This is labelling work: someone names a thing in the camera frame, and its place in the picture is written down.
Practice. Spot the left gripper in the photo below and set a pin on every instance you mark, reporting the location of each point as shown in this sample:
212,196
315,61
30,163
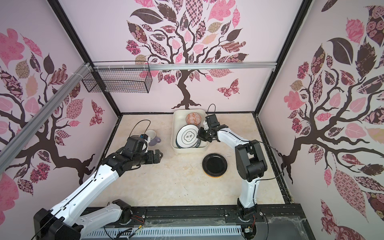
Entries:
151,160

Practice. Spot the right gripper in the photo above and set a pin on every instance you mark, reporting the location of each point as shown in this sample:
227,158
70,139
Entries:
200,135

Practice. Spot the white plate green emblem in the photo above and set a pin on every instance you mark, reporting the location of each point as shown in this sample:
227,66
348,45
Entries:
187,136

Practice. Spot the orange patterned bowl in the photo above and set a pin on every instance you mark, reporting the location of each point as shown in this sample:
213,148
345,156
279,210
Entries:
194,119

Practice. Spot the black glossy plate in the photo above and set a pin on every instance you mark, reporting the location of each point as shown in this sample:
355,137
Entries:
214,164

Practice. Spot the green rimmed lettered plate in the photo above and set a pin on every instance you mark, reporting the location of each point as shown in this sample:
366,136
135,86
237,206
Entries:
196,145

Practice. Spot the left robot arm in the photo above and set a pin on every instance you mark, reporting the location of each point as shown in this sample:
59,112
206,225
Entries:
87,192

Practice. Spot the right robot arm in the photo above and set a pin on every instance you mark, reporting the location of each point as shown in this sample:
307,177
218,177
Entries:
250,161

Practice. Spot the white plastic bin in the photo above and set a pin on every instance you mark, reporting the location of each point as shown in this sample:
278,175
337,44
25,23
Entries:
179,121

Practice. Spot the lavender ceramic mug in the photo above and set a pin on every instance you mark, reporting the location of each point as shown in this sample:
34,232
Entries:
154,139

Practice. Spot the orange rimmed plate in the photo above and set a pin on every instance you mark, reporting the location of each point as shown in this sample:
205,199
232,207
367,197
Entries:
214,177

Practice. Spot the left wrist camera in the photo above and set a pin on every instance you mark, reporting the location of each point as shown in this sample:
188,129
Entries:
145,137

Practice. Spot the aluminium frame rail back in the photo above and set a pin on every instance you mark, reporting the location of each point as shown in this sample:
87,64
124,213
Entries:
201,66

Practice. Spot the aluminium frame rail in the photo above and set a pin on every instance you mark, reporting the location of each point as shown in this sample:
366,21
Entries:
201,66
12,149

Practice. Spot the black wire basket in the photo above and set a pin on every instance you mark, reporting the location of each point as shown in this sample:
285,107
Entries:
119,77

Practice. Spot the white slotted cable duct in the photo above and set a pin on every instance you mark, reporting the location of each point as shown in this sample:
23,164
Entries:
168,233

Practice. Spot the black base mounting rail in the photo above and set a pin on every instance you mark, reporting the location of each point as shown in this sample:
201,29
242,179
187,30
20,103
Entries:
227,213

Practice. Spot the aluminium frame rail left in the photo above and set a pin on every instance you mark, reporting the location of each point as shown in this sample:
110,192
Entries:
12,149

